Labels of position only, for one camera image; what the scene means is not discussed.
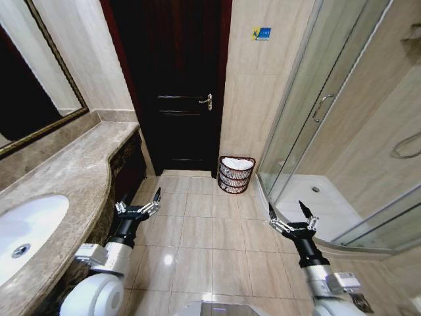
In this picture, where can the white shower tray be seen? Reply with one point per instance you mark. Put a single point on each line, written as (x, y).
(309, 204)

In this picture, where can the white sink basin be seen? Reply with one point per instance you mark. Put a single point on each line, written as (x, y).
(29, 227)

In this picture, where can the white towel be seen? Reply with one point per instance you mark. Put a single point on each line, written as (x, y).
(237, 163)

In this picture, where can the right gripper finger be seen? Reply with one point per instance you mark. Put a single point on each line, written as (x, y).
(279, 224)
(310, 217)

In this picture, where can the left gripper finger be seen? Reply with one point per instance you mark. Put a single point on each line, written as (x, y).
(149, 207)
(120, 207)

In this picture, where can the shower wall shelf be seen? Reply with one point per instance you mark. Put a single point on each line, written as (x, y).
(412, 39)

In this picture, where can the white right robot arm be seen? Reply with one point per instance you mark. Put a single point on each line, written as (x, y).
(320, 283)

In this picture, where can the blue yellow wall sticker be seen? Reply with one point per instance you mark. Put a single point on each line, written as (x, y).
(262, 34)

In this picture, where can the gold framed wall mirror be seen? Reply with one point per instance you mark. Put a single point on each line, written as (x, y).
(29, 79)

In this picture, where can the glass shower enclosure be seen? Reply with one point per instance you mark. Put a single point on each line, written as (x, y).
(296, 125)

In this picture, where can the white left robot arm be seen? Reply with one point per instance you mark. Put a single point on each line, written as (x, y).
(98, 296)

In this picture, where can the dark wooden door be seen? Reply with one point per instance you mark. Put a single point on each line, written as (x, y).
(174, 66)

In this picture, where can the white robot front shell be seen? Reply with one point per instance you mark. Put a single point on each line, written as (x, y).
(218, 307)

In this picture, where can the round shower drain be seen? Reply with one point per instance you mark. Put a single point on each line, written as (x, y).
(316, 189)

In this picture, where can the square floor drain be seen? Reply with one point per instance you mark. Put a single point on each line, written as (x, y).
(361, 302)

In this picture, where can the metal sink drain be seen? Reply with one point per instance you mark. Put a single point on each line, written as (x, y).
(20, 251)

